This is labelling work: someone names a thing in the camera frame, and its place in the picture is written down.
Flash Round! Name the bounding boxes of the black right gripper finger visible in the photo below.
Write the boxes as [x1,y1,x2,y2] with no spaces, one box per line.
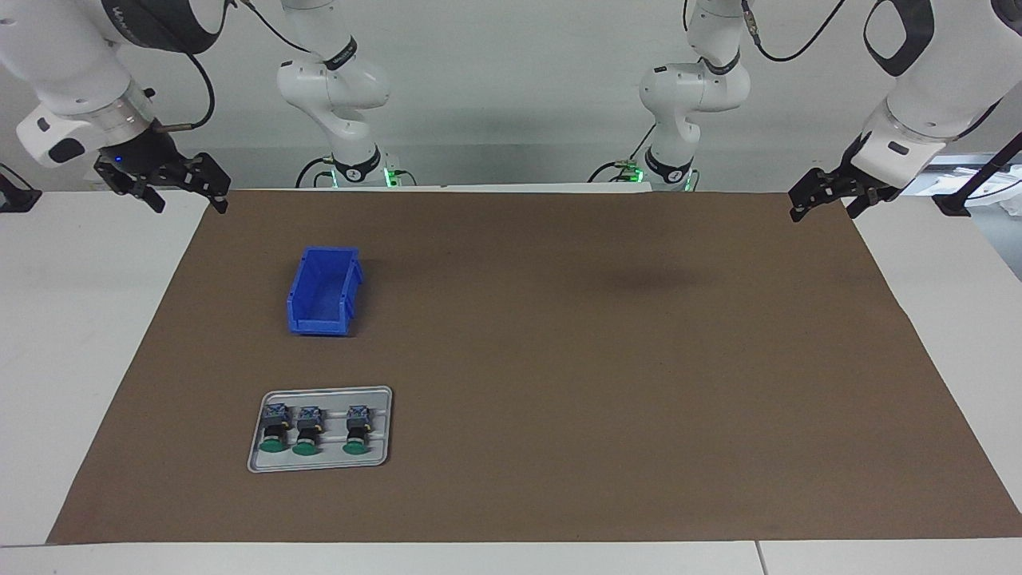
[172,152,233,215]
[124,180,167,214]

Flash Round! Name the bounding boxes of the black right base cable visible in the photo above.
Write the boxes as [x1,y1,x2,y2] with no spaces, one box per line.
[295,155,338,189]

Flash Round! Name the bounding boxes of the green push button switch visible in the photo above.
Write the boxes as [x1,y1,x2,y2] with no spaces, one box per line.
[259,402,292,455]
[291,405,324,458]
[341,404,374,457]

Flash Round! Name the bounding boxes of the black left base cable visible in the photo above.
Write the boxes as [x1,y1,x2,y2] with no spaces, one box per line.
[588,120,660,184]

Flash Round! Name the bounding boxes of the black stand with rod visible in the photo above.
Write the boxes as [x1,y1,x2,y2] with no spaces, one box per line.
[932,132,1022,217]

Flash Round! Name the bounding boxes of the brown paper table mat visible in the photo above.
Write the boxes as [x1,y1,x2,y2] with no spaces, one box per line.
[46,189,1022,545]

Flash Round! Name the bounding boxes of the white background equipment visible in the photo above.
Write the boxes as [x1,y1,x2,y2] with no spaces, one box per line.
[918,154,1022,202]

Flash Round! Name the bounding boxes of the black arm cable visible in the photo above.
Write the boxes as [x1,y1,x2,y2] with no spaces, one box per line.
[148,0,322,133]
[739,0,849,63]

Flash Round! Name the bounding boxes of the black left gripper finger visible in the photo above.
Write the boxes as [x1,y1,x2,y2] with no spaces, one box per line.
[846,190,889,220]
[788,166,849,223]

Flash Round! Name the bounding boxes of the black base cable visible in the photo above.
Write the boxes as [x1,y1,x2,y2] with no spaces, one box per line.
[295,155,338,189]
[588,120,660,184]

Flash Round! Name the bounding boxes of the black clamp stand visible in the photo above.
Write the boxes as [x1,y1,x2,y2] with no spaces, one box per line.
[0,163,42,213]

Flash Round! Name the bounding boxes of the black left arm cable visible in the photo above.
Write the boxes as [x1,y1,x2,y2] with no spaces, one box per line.
[739,0,849,63]

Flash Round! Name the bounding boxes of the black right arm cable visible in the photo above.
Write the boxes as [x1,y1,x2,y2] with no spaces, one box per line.
[148,0,322,133]

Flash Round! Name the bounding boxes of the grey metal tray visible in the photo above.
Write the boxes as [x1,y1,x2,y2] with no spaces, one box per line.
[247,387,394,474]

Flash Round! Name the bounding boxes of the blue plastic storage bin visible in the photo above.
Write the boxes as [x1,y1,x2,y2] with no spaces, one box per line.
[286,246,365,337]

